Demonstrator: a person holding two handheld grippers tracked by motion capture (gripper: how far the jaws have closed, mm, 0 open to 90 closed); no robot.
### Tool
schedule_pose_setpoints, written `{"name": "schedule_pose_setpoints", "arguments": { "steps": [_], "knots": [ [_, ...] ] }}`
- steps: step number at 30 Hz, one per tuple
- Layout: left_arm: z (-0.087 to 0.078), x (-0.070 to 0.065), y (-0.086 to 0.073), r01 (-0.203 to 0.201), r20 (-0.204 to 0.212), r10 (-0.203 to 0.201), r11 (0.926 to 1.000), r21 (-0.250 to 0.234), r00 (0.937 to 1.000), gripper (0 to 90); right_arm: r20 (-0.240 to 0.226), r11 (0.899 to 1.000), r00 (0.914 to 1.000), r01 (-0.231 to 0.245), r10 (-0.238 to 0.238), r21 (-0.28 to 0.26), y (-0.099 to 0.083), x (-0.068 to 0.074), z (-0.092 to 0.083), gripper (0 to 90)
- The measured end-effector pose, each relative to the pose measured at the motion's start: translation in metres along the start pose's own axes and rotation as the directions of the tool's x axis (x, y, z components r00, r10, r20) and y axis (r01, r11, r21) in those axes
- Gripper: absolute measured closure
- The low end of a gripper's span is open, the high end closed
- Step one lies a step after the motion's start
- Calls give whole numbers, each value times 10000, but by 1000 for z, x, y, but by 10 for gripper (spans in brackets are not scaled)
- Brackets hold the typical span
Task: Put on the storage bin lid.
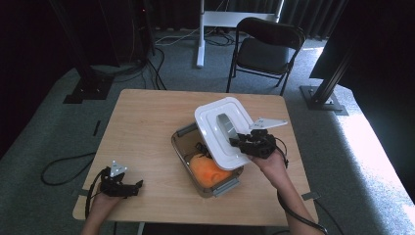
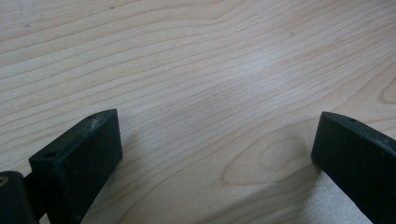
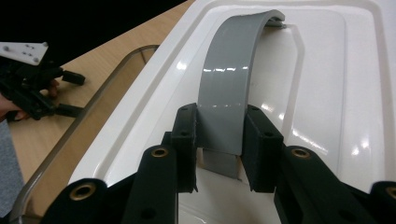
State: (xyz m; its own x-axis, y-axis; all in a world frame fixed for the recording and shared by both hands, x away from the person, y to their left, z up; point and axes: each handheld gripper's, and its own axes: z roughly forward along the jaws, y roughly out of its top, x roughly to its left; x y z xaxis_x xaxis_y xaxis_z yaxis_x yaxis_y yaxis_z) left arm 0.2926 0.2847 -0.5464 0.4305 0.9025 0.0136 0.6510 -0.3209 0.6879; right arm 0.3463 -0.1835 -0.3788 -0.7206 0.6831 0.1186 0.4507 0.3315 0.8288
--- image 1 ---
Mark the clear plastic storage box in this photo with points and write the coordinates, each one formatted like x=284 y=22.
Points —
x=182 y=147

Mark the black metal stand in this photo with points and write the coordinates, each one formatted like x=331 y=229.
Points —
x=321 y=98
x=88 y=88

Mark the person's left hand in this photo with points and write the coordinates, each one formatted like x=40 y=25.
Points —
x=102 y=207

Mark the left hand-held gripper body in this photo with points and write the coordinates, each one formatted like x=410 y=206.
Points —
x=111 y=186

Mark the small black floor strip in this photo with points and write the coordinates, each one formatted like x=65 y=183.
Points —
x=96 y=128

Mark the black folding chair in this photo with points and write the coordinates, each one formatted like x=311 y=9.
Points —
x=261 y=55

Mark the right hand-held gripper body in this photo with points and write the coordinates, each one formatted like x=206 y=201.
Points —
x=261 y=145

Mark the grey table leg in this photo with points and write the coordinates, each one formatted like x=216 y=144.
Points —
x=141 y=229

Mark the orange plush toy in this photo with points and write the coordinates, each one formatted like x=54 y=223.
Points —
x=208 y=173

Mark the grey tape strip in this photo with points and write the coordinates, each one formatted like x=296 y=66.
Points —
x=80 y=192
x=310 y=196

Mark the dark curtain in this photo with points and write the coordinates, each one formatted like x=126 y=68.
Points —
x=310 y=16

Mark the person's right hand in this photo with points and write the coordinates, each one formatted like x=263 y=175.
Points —
x=274 y=169

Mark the white metal desk frame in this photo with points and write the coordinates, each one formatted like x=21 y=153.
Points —
x=200 y=39

